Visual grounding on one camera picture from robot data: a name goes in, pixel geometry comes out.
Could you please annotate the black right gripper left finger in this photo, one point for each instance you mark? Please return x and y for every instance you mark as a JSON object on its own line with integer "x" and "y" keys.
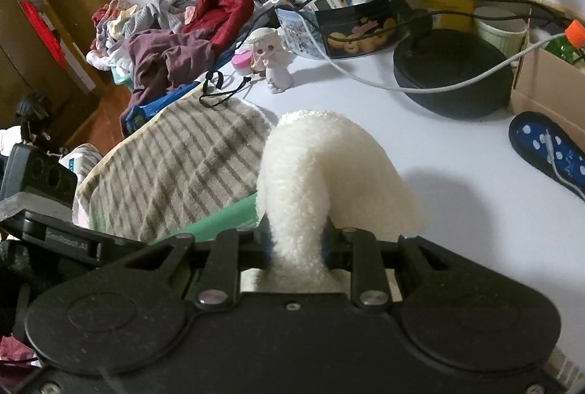
{"x": 233, "y": 251}

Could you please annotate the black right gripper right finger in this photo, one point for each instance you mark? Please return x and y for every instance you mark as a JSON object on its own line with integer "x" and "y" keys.
{"x": 360, "y": 254}

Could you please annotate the white fluffy cloth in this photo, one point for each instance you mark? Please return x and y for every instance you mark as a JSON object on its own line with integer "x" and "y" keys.
{"x": 319, "y": 167}

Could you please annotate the beige striped towel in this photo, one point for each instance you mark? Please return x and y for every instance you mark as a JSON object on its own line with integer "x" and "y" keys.
{"x": 186, "y": 164}

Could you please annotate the purple garment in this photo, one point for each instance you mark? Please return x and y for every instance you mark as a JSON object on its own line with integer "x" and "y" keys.
{"x": 163, "y": 62}

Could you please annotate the pink lidded jar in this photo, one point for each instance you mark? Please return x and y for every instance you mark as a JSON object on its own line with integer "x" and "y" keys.
{"x": 242, "y": 63}

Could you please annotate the white doll figurine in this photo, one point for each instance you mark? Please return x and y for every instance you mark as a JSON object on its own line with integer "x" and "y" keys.
{"x": 270, "y": 58}

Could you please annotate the black lamp base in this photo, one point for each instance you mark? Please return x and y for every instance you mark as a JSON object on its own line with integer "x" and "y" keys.
{"x": 447, "y": 57}

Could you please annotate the blue polka dot slipper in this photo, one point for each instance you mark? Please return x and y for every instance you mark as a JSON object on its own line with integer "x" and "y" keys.
{"x": 547, "y": 147}

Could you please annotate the black cookie tin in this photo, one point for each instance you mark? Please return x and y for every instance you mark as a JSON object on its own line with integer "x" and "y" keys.
{"x": 357, "y": 30}

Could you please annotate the red jacket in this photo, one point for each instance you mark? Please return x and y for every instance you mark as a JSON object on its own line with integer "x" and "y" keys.
{"x": 220, "y": 21}

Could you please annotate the brown cardboard box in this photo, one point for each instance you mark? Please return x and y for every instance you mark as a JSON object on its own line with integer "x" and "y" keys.
{"x": 546, "y": 84}

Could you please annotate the white ribbed bowl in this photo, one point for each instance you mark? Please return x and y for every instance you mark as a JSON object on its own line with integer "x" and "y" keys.
{"x": 501, "y": 28}

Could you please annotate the orange cap green bottle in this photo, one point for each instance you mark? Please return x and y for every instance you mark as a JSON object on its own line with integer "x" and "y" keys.
{"x": 569, "y": 47}

